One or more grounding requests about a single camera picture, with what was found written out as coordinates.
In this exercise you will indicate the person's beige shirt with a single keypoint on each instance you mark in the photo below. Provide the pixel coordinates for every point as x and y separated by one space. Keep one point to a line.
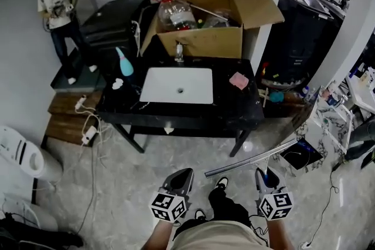
219 237

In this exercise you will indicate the pink sponge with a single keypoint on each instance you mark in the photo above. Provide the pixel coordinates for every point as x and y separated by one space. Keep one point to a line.
238 80

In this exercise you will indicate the black low cabinet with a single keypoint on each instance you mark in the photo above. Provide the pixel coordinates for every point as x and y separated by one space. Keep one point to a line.
114 20

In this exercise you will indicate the person's right forearm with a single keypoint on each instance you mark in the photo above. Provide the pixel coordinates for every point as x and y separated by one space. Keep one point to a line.
279 235

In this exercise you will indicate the white round appliance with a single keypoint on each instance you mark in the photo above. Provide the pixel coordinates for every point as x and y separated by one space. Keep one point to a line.
20 152

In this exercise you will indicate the person's left forearm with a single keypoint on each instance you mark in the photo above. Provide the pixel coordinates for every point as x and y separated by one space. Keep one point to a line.
156 235

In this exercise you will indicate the marble pattern table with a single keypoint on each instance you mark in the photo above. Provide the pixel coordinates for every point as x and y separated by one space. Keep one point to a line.
325 114

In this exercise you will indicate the crumpled white cloth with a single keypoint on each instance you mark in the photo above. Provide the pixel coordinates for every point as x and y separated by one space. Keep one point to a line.
117 84

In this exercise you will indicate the person's black trouser leg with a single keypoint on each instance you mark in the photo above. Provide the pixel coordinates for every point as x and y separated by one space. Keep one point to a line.
227 206

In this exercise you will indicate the white power strip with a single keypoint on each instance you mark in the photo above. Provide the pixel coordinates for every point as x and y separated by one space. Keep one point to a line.
80 102

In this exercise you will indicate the chrome faucet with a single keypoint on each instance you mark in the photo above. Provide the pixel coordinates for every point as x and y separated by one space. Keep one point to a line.
179 52

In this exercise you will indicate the white power adapter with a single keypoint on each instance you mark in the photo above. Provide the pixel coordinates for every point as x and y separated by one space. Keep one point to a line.
89 134

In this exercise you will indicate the teal ball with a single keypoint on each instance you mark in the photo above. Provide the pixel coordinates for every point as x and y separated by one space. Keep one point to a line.
276 97

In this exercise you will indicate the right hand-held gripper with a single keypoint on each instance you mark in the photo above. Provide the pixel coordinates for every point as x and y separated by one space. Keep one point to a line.
276 203

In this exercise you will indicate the teal spray bottle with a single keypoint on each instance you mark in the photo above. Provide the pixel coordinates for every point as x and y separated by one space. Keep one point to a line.
125 65

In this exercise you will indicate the large black bin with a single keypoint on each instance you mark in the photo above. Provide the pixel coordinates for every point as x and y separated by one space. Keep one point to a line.
301 35

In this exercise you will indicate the black vanity table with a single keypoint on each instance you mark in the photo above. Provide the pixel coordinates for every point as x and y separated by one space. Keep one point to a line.
234 108

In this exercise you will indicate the white hook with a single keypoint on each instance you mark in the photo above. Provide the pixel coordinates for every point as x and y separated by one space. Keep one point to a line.
167 130

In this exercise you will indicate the grey floor platform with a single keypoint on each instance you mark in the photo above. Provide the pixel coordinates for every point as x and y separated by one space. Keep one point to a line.
85 80

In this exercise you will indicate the black flat cooktop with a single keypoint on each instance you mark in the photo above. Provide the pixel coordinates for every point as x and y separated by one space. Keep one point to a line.
301 155

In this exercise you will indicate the large cardboard box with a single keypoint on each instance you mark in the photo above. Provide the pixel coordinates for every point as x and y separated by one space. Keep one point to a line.
211 41

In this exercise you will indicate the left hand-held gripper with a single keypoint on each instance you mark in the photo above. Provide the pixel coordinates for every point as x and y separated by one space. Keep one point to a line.
168 206

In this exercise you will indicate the white sink basin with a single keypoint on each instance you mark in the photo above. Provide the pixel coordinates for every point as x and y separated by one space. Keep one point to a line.
175 83

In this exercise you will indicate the person's black white shoe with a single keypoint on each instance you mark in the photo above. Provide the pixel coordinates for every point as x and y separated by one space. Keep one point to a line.
222 182
199 214

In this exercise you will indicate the wooden steps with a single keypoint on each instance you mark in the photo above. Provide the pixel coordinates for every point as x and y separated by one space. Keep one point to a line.
64 123

